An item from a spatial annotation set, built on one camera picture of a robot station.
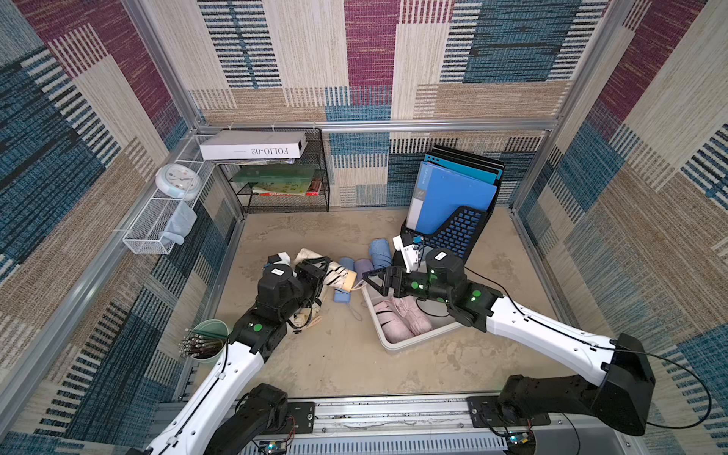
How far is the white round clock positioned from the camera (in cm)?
73

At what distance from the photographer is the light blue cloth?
26.1 inches

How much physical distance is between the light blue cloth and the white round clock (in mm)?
28

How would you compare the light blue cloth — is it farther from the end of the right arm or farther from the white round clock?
the end of the right arm
